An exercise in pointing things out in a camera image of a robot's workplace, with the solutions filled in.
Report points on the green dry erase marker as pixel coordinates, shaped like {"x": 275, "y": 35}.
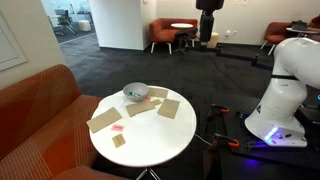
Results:
{"x": 135, "y": 94}

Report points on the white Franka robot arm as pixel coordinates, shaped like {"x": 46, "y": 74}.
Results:
{"x": 283, "y": 100}

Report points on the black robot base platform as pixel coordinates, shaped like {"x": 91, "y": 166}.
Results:
{"x": 240, "y": 133}

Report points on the grey round bowl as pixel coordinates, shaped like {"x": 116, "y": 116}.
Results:
{"x": 137, "y": 87}

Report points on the brown paper napkin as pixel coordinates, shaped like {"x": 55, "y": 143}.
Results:
{"x": 168, "y": 108}
{"x": 140, "y": 108}
{"x": 104, "y": 120}
{"x": 158, "y": 92}

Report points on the printed brown paper packet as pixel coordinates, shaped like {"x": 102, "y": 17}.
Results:
{"x": 156, "y": 102}

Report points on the pink sweetener packet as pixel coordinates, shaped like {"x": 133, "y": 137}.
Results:
{"x": 147, "y": 99}
{"x": 117, "y": 127}

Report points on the orange armchair white legs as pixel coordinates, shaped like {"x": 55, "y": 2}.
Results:
{"x": 161, "y": 31}
{"x": 276, "y": 33}

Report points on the black orange bar clamp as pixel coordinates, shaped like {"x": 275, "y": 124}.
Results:
{"x": 216, "y": 109}
{"x": 230, "y": 143}

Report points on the plain small brown packet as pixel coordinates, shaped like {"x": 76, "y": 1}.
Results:
{"x": 118, "y": 141}

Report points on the small round white table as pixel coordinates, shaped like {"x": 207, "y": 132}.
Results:
{"x": 181, "y": 25}

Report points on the cream cylinder ottoman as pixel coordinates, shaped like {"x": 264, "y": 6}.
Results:
{"x": 213, "y": 40}

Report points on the black metal stand bar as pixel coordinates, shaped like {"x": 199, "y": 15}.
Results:
{"x": 240, "y": 57}

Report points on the white round ottoman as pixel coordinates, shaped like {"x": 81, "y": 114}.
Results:
{"x": 84, "y": 25}

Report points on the black office chair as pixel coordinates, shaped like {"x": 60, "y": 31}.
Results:
{"x": 65, "y": 18}

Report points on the orange patterned sofa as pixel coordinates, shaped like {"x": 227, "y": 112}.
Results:
{"x": 40, "y": 126}

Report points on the round grey side table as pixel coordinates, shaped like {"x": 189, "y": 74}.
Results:
{"x": 300, "y": 31}

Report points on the black bag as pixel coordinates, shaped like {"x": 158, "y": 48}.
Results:
{"x": 299, "y": 25}

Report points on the white wall outlet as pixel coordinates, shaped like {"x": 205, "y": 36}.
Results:
{"x": 228, "y": 33}

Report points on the white framed wall poster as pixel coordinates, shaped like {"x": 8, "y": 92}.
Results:
{"x": 8, "y": 46}

